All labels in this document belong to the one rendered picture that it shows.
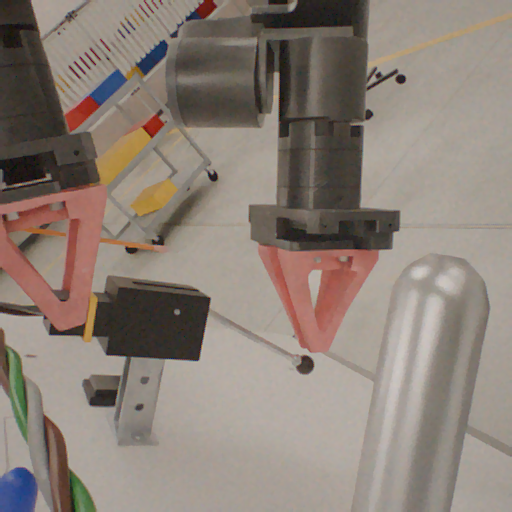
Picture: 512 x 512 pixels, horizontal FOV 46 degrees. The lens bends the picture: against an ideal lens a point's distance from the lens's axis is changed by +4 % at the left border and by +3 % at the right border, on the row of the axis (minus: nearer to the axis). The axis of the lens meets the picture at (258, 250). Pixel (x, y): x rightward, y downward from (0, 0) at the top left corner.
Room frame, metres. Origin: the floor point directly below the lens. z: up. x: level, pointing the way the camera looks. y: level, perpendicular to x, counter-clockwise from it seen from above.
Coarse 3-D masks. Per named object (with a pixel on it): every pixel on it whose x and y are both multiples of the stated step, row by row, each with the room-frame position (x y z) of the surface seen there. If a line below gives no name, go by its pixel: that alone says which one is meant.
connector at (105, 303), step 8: (64, 296) 0.33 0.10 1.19; (96, 296) 0.34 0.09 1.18; (104, 296) 0.34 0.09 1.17; (104, 304) 0.32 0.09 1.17; (112, 304) 0.33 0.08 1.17; (96, 312) 0.32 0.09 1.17; (104, 312) 0.32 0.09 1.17; (48, 320) 0.33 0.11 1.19; (96, 320) 0.32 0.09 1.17; (104, 320) 0.32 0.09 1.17; (48, 328) 0.32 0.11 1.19; (72, 328) 0.32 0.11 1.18; (80, 328) 0.32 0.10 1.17; (96, 328) 0.32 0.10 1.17; (104, 328) 0.32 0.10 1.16; (80, 336) 0.32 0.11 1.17; (104, 336) 0.32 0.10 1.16
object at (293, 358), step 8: (176, 312) 0.32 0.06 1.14; (208, 312) 0.34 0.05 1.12; (216, 312) 0.34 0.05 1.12; (216, 320) 0.34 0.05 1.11; (224, 320) 0.34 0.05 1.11; (232, 328) 0.34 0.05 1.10; (240, 328) 0.34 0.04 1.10; (248, 336) 0.34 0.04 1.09; (256, 336) 0.34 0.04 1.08; (264, 344) 0.34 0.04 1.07; (272, 344) 0.35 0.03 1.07; (280, 352) 0.34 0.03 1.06; (288, 352) 0.35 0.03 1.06; (296, 360) 0.34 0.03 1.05
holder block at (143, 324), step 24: (120, 288) 0.32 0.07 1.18; (144, 288) 0.33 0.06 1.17; (168, 288) 0.34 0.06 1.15; (192, 288) 0.35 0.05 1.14; (120, 312) 0.32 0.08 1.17; (144, 312) 0.32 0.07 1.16; (168, 312) 0.32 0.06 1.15; (192, 312) 0.32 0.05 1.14; (96, 336) 0.35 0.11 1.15; (120, 336) 0.32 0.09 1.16; (144, 336) 0.32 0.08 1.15; (168, 336) 0.32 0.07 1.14; (192, 336) 0.32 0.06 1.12; (192, 360) 0.32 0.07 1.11
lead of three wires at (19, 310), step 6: (0, 306) 0.33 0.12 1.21; (6, 306) 0.33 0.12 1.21; (12, 306) 0.33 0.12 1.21; (18, 306) 0.33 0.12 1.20; (24, 306) 0.33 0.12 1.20; (30, 306) 0.33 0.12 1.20; (36, 306) 0.33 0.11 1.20; (0, 312) 0.32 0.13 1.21; (6, 312) 0.32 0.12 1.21; (12, 312) 0.33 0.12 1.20; (18, 312) 0.33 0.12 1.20; (24, 312) 0.33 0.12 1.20; (30, 312) 0.33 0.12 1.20; (36, 312) 0.33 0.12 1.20; (42, 312) 0.33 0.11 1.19
